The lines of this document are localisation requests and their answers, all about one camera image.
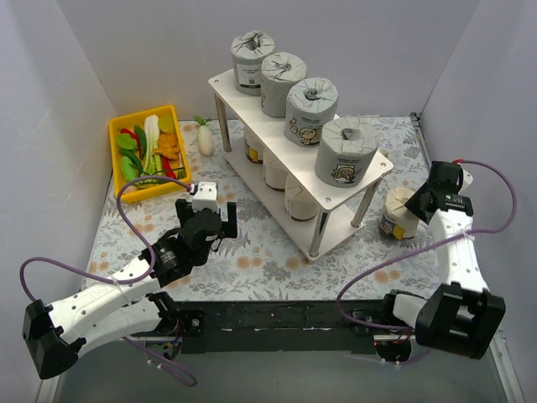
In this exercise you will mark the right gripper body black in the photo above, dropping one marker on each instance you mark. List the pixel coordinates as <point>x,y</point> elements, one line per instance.
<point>425,201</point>

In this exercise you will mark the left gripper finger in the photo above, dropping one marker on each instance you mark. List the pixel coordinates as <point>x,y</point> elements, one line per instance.
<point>229,227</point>
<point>184,211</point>

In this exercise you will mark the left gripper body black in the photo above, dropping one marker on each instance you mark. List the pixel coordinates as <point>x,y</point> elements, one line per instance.
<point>229,216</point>

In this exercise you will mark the beige roll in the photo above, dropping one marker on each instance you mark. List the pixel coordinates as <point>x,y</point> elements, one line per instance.
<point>253,147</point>
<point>297,202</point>
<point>397,221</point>
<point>274,172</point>

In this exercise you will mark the grey roll with cartoon label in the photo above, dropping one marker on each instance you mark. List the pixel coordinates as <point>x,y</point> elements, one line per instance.
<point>279,73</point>

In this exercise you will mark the grey roll with QR label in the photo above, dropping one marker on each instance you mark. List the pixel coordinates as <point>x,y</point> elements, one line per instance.
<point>248,53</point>

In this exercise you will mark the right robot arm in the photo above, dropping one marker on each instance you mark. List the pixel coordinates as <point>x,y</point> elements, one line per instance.
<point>462,315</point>

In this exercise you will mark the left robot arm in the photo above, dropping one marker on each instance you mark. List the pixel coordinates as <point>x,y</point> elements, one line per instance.
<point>131,300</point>

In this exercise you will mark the white two-tier shelf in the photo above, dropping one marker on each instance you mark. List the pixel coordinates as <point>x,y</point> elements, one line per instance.
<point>341,210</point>

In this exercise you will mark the yellow plastic bin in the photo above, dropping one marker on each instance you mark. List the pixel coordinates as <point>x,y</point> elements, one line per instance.
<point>157,169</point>

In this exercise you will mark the floral table mat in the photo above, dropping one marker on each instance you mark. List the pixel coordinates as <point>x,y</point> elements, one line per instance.
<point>263,263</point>

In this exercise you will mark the white bok choy toy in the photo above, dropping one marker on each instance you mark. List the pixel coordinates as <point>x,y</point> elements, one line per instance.
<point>151,130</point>

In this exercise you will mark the green leafy vegetable toy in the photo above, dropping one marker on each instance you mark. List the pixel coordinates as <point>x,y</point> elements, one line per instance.
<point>130,168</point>

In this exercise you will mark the orange ginger toy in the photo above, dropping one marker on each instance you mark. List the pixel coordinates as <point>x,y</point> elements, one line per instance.
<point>167,146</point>

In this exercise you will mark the white radish toy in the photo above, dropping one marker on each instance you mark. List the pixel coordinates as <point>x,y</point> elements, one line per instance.
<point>204,137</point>

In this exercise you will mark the yellow green fruit toy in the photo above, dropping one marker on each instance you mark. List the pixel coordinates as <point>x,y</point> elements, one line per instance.
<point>166,124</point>

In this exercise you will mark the green pepper toy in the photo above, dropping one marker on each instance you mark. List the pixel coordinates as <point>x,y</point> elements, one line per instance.
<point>142,139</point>

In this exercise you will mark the red chili toy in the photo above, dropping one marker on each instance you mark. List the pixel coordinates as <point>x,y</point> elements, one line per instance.
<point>129,132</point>

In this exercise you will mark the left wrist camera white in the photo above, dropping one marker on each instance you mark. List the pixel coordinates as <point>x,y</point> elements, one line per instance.
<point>203,195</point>

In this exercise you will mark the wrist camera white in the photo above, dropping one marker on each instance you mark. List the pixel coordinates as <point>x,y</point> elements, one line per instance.
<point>203,195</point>
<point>463,177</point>

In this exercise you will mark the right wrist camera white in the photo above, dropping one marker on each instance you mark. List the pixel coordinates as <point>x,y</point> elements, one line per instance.
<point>463,177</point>

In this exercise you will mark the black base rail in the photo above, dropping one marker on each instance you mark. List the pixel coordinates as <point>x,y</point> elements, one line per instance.
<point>277,326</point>

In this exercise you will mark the aluminium frame rail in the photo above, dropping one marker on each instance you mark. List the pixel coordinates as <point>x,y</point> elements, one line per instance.
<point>116,372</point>

